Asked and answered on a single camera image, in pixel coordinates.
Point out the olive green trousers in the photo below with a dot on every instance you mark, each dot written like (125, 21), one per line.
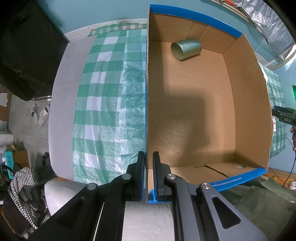
(266, 203)

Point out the small white medicine bottle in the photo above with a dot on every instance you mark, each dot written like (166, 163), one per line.
(274, 123)

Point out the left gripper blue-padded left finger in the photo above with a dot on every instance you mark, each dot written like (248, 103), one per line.
(135, 184)

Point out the pair of grey slippers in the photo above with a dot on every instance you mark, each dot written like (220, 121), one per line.
(40, 116)

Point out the striped cloth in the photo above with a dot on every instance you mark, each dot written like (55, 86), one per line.
(26, 192)

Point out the green metal tin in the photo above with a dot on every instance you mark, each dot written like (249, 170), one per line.
(186, 48)

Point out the silver foil window cover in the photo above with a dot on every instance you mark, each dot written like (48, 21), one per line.
(271, 26)

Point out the beige hose pipe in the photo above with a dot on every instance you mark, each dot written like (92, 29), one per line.
(281, 61)

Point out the person's right hand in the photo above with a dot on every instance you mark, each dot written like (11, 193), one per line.
(293, 131)

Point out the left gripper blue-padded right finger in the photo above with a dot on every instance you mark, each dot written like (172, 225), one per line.
(162, 192)

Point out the teal box on floor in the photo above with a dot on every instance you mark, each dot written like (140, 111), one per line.
(9, 162)

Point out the green checkered tablecloth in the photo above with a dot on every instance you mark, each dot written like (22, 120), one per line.
(110, 120)

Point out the blue-edged cardboard box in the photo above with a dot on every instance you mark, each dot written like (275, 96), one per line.
(208, 116)

